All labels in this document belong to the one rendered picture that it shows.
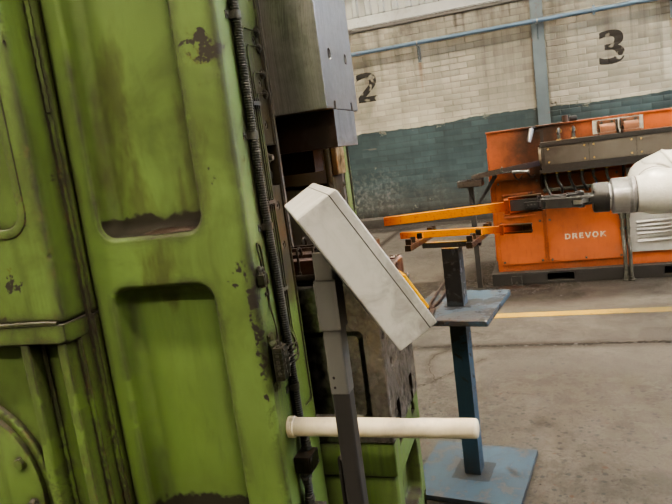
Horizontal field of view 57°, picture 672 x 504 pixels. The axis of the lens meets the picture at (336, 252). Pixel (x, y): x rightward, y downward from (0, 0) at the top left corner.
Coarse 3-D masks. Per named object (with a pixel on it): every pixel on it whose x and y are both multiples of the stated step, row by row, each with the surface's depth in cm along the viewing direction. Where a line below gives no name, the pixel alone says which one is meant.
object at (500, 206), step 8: (504, 200) 159; (456, 208) 164; (464, 208) 162; (472, 208) 162; (480, 208) 161; (488, 208) 161; (496, 208) 160; (504, 208) 159; (392, 216) 170; (400, 216) 168; (408, 216) 167; (416, 216) 167; (424, 216) 166; (432, 216) 165; (440, 216) 165; (448, 216) 164; (456, 216) 163; (384, 224) 170; (392, 224) 169
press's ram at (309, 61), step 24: (264, 0) 151; (288, 0) 149; (312, 0) 148; (336, 0) 167; (264, 24) 152; (288, 24) 150; (312, 24) 149; (336, 24) 165; (288, 48) 151; (312, 48) 150; (336, 48) 163; (288, 72) 153; (312, 72) 151; (336, 72) 161; (288, 96) 154; (312, 96) 152; (336, 96) 160
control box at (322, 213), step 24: (312, 192) 114; (336, 192) 97; (312, 216) 97; (336, 216) 97; (312, 240) 97; (336, 240) 98; (360, 240) 98; (336, 264) 98; (360, 264) 99; (384, 264) 99; (360, 288) 99; (384, 288) 100; (408, 288) 101; (384, 312) 101; (408, 312) 101; (408, 336) 102
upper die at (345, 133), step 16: (320, 112) 157; (336, 112) 159; (352, 112) 173; (288, 128) 161; (304, 128) 159; (320, 128) 158; (336, 128) 157; (352, 128) 172; (288, 144) 162; (304, 144) 160; (320, 144) 159; (336, 144) 158; (352, 144) 171
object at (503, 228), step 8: (504, 224) 208; (512, 224) 206; (520, 224) 204; (528, 224) 203; (408, 232) 222; (416, 232) 221; (424, 232) 219; (432, 232) 218; (440, 232) 217; (448, 232) 215; (456, 232) 214; (464, 232) 213; (472, 232) 212; (488, 232) 209; (496, 232) 208; (504, 232) 207; (512, 232) 206; (520, 232) 205; (528, 232) 203
